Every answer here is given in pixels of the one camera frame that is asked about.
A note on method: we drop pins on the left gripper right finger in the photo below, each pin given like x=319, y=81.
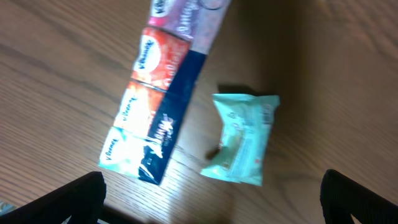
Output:
x=344, y=200

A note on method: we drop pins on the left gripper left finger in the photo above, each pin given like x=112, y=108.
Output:
x=80, y=201

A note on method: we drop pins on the teal snack pack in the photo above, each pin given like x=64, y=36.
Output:
x=247, y=124

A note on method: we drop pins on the Kleenex tissue multipack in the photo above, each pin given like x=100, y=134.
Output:
x=172, y=51

